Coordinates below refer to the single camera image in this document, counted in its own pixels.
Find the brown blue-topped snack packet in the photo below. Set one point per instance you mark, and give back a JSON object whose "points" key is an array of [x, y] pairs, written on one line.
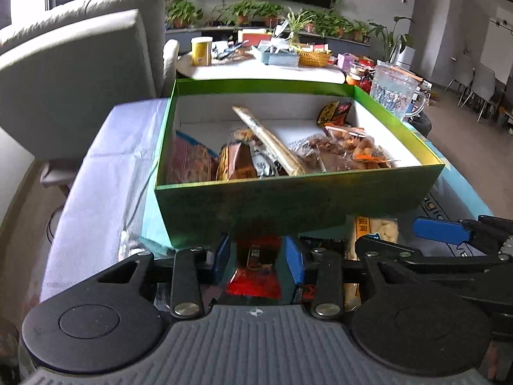
{"points": [[190, 160]]}

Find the yellow woven basket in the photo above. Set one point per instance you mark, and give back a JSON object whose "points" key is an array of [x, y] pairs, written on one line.
{"points": [[314, 59]]}

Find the potted green plant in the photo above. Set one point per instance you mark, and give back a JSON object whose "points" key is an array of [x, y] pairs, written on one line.
{"points": [[360, 30], [240, 12], [334, 22], [269, 12], [182, 12]]}

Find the red snack packet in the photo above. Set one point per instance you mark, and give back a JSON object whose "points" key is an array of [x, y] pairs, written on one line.
{"points": [[254, 272]]}

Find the orange jar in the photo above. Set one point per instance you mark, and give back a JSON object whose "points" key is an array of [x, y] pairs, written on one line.
{"points": [[353, 80]]}

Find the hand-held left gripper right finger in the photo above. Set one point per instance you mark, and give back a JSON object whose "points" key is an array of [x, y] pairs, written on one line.
{"points": [[294, 262]]}

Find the grey armchair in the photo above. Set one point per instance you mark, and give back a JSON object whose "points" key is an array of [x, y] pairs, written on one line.
{"points": [[80, 80]]}

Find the blue plastic tray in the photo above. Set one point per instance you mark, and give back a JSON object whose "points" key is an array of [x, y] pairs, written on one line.
{"points": [[280, 59]]}

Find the white oval coffee table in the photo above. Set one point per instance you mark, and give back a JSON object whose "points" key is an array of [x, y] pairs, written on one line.
{"points": [[248, 73]]}

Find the glass pitcher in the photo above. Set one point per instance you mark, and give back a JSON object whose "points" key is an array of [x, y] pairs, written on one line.
{"points": [[390, 88]]}

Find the large leafy floor plant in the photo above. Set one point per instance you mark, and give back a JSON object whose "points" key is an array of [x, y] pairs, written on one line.
{"points": [[390, 36]]}

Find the silver snack packet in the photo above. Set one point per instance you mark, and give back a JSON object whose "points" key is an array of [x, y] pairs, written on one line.
{"points": [[264, 164]]}

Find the small orange snack packet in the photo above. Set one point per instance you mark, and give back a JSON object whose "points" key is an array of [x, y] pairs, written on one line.
{"points": [[242, 135]]}

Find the red snack bag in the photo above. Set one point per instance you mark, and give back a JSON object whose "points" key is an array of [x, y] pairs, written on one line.
{"points": [[368, 82]]}

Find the grey dining chair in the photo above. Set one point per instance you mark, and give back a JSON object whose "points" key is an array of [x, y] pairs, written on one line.
{"points": [[483, 84], [461, 72]]}

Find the green cardboard box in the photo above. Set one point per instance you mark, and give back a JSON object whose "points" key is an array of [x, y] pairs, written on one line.
{"points": [[280, 204]]}

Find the black yellow snack packet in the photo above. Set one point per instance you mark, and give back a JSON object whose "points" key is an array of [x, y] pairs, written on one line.
{"points": [[334, 113]]}

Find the yellow canister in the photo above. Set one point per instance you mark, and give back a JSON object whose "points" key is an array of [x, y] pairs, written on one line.
{"points": [[201, 52]]}

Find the scattered small packets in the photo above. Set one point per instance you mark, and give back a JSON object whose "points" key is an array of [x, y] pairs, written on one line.
{"points": [[230, 51]]}

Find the pale nut snack packet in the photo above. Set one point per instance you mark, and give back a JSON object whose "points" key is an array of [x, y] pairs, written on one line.
{"points": [[378, 228]]}

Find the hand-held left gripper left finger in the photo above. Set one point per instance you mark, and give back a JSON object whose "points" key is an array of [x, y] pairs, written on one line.
{"points": [[224, 257]]}

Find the purple box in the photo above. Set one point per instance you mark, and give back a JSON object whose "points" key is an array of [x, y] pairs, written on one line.
{"points": [[345, 62]]}

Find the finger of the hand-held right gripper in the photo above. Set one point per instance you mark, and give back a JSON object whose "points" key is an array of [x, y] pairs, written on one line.
{"points": [[441, 230], [384, 246]]}

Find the orange cardboard box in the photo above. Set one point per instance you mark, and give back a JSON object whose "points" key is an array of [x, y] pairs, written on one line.
{"points": [[251, 36]]}

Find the spider plant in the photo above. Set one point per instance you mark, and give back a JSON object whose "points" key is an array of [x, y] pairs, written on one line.
{"points": [[298, 24]]}

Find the white air purifier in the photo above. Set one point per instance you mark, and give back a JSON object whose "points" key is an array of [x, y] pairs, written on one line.
{"points": [[407, 57]]}

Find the long tan snack packet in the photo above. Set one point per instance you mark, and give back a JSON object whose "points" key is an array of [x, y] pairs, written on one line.
{"points": [[272, 140]]}

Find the clear brown snack packet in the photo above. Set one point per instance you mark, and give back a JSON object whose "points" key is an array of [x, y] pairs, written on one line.
{"points": [[324, 156]]}

